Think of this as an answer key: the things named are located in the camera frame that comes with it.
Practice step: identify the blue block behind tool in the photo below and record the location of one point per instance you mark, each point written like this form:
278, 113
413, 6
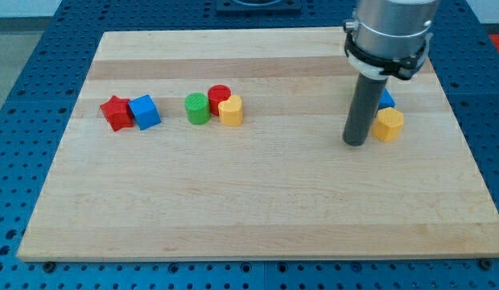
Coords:
386, 101

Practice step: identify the wooden board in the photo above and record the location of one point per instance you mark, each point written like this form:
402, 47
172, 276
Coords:
281, 186

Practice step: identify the yellow hexagon block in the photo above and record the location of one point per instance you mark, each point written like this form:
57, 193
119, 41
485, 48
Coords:
388, 124

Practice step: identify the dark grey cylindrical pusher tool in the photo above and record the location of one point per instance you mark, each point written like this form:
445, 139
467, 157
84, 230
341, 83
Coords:
365, 102

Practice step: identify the red star block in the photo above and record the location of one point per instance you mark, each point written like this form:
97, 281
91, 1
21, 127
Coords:
117, 113

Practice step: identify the red cylinder block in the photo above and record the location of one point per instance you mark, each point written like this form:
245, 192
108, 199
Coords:
216, 95

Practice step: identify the yellow heart block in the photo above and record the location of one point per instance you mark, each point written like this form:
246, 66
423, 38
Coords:
231, 111

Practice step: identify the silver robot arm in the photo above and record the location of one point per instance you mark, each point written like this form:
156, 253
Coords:
389, 38

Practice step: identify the green cylinder block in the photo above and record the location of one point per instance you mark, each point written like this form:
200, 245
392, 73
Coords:
197, 108

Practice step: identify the blue cube block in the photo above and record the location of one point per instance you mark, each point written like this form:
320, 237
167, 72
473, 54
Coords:
145, 112

